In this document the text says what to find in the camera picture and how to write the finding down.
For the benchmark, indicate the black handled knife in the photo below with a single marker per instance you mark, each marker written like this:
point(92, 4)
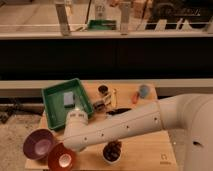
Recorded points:
point(117, 111)

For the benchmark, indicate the yellow banana toy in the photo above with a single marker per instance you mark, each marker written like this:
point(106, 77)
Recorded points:
point(114, 98)

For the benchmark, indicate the white bowl of dark fruit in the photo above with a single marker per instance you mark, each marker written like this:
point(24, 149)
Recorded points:
point(112, 151)

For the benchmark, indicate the small metal can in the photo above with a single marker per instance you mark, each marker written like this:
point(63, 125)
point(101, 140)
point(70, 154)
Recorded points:
point(99, 105)

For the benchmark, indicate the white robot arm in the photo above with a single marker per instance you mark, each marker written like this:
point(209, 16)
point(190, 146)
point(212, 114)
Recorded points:
point(191, 112)

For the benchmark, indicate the purple bowl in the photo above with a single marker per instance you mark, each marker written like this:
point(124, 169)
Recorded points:
point(38, 144)

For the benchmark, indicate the orange carrot toy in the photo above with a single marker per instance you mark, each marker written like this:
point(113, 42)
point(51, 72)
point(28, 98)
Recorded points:
point(135, 98)

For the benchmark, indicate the blue sponge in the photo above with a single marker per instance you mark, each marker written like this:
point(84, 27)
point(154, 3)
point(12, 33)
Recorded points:
point(69, 99)

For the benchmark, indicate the blue cup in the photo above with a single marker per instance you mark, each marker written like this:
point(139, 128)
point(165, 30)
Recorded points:
point(144, 91)

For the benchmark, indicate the orange bowl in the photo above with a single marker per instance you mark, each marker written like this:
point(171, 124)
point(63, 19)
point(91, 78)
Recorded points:
point(61, 158)

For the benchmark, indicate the green plastic tray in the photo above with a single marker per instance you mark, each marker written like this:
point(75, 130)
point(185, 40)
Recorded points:
point(54, 101)

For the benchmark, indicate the background green tray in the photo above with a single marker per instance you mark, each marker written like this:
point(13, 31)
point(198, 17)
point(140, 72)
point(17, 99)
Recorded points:
point(102, 25)

